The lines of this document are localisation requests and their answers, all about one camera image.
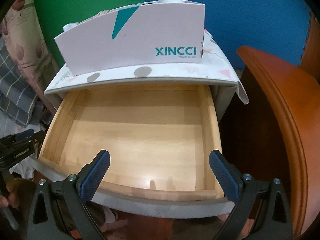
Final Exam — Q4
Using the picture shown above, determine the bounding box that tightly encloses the wooden drawer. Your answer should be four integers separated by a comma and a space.
31, 83, 235, 217

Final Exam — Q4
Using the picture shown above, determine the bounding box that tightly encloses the person's left hand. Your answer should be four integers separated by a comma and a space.
0, 178, 20, 208

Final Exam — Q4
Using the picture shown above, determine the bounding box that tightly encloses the grey plaid blanket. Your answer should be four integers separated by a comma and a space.
0, 38, 43, 127

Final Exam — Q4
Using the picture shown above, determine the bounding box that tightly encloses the pink floral pillow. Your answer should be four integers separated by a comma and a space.
1, 0, 62, 114

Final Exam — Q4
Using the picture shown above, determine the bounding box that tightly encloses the white patterned nightstand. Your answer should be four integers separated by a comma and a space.
43, 28, 250, 217

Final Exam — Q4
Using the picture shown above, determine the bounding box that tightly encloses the white cardboard shoe box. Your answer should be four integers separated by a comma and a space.
55, 1, 205, 75

